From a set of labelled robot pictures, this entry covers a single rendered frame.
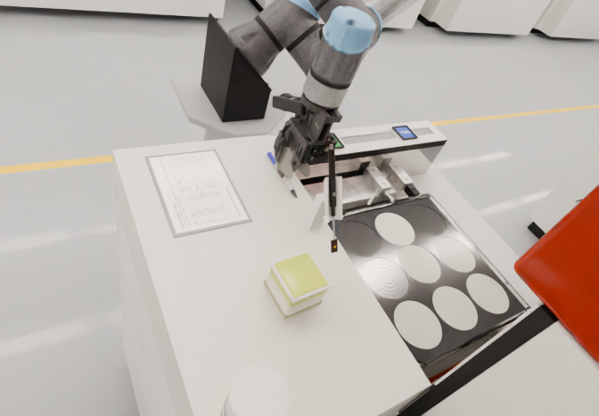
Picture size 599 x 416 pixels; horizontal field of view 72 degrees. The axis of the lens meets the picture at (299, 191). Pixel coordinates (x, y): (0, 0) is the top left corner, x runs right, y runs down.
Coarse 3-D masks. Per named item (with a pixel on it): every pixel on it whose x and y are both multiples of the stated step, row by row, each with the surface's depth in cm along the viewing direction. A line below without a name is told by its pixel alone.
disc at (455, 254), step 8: (440, 240) 98; (448, 240) 99; (456, 240) 100; (440, 248) 96; (448, 248) 97; (456, 248) 98; (464, 248) 99; (440, 256) 94; (448, 256) 95; (456, 256) 96; (464, 256) 97; (472, 256) 97; (448, 264) 93; (456, 264) 94; (464, 264) 95; (472, 264) 95; (464, 272) 93
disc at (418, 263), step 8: (408, 248) 93; (416, 248) 94; (400, 256) 91; (408, 256) 92; (416, 256) 92; (424, 256) 93; (432, 256) 94; (400, 264) 89; (408, 264) 90; (416, 264) 90; (424, 264) 91; (432, 264) 92; (408, 272) 88; (416, 272) 89; (424, 272) 90; (432, 272) 90; (416, 280) 87; (424, 280) 88; (432, 280) 89
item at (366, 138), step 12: (336, 132) 108; (348, 132) 109; (360, 132) 111; (372, 132) 112; (384, 132) 114; (420, 132) 120; (432, 132) 122; (348, 144) 105; (360, 144) 107; (372, 144) 108; (384, 144) 110; (396, 144) 111; (408, 144) 113
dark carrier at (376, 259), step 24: (360, 216) 96; (408, 216) 101; (432, 216) 104; (360, 240) 91; (384, 240) 93; (432, 240) 97; (360, 264) 86; (384, 264) 88; (480, 264) 96; (384, 288) 84; (408, 288) 85; (432, 288) 87; (456, 288) 89; (504, 288) 93; (432, 312) 83; (480, 312) 86; (456, 336) 80
